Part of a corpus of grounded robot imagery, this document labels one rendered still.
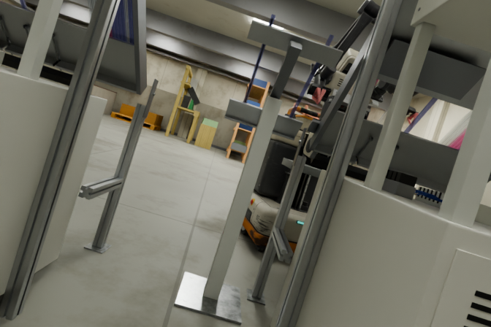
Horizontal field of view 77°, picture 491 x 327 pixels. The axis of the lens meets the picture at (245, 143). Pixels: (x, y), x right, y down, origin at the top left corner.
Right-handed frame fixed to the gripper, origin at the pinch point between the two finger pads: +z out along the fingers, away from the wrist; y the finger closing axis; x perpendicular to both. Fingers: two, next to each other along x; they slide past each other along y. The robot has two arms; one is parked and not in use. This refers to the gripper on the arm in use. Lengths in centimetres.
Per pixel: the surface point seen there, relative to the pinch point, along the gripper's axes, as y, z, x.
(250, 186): -20, 49, 11
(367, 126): 16.8, 21.3, -11.6
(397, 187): 14, 62, -26
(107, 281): -59, 88, 39
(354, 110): -4, 53, -39
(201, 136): -132, -462, 566
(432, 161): 49, 22, -5
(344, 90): 0.1, 24.8, -25.9
